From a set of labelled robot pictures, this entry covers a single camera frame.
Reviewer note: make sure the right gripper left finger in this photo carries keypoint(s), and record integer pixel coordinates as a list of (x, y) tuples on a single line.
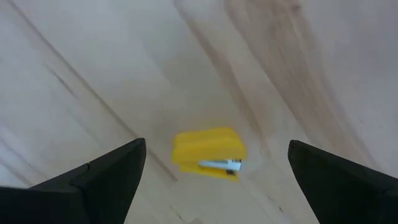
[(93, 193)]

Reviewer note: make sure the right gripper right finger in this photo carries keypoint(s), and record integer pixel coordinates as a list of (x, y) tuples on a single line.
[(342, 193)]

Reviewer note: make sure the yellow mini stapler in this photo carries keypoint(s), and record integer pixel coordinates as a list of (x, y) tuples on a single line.
[(208, 146)]

